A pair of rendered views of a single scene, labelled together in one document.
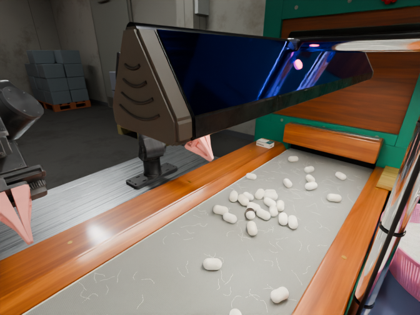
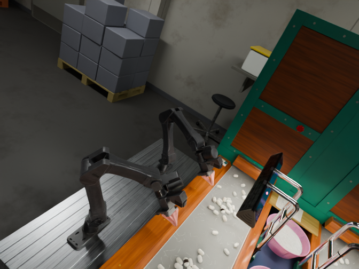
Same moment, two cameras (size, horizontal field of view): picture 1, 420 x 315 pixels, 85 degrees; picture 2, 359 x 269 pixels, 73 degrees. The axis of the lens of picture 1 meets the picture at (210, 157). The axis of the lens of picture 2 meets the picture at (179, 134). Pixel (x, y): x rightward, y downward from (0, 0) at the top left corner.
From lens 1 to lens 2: 0.98 m
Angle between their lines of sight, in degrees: 21
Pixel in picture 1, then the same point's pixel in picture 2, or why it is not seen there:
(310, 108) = (250, 151)
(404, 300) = (266, 247)
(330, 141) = (255, 174)
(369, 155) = not seen: hidden behind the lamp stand
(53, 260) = (164, 227)
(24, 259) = (153, 226)
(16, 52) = not seen: outside the picture
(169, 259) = (198, 229)
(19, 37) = not seen: outside the picture
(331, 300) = (250, 247)
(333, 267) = (251, 237)
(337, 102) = (264, 155)
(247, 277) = (225, 238)
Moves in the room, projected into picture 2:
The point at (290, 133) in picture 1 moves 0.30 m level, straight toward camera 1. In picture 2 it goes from (238, 162) to (239, 191)
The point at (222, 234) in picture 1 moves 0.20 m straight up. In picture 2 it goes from (213, 219) to (230, 195)
